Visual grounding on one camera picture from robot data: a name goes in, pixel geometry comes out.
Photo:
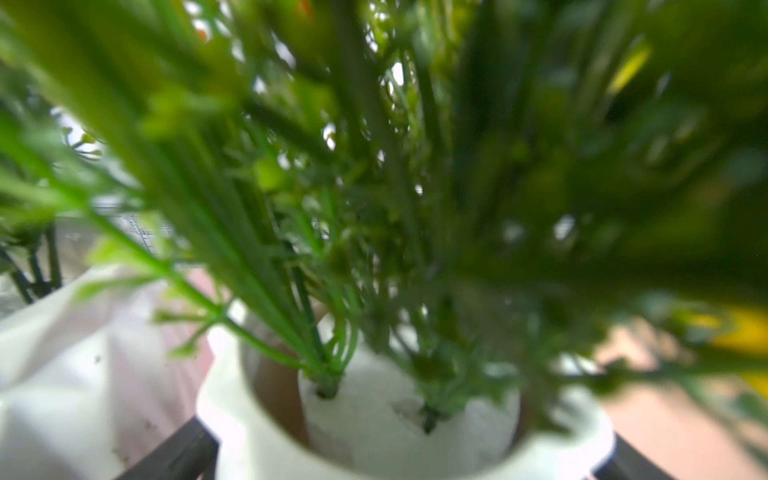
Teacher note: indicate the yellow pink blue shelf rack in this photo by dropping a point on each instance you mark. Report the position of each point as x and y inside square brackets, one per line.
[690, 408]

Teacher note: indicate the orange flower pot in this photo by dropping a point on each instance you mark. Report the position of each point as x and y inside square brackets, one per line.
[432, 234]
[87, 386]

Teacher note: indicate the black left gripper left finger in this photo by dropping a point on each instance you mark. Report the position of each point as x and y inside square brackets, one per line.
[189, 453]

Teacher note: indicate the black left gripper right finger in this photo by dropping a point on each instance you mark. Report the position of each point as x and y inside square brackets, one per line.
[628, 463]

